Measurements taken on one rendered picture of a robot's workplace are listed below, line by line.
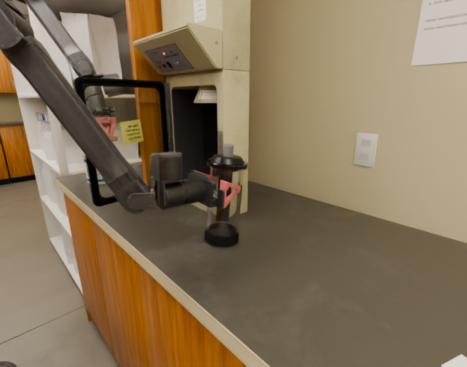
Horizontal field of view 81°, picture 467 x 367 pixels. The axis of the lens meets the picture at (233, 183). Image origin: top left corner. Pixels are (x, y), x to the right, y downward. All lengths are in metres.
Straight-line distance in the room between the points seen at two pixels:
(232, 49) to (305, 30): 0.41
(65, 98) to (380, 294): 0.74
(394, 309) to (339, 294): 0.10
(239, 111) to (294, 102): 0.37
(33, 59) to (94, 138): 0.16
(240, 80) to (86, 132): 0.48
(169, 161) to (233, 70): 0.39
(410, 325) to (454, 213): 0.49
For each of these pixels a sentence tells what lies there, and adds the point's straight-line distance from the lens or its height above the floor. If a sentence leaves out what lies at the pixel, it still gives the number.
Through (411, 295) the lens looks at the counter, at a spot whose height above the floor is 0.94.
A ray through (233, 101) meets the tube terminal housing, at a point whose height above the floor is 1.32.
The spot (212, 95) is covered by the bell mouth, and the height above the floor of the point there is 1.34.
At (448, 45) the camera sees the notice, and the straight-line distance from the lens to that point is 1.01.
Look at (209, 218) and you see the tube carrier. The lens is 0.75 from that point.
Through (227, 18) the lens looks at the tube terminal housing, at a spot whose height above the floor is 1.54.
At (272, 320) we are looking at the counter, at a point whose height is 0.94.
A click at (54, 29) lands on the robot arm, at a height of 1.56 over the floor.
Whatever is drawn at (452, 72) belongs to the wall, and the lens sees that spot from 1.00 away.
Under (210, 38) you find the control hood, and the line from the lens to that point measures 0.82.
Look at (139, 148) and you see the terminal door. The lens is 1.03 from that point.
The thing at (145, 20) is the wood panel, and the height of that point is 1.59.
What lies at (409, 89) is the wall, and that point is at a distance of 1.02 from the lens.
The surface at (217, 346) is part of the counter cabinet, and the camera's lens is 0.67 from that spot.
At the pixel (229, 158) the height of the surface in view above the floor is 1.18.
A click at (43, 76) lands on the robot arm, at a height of 1.37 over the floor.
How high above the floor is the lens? 1.33
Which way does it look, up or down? 17 degrees down
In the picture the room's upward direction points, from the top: straight up
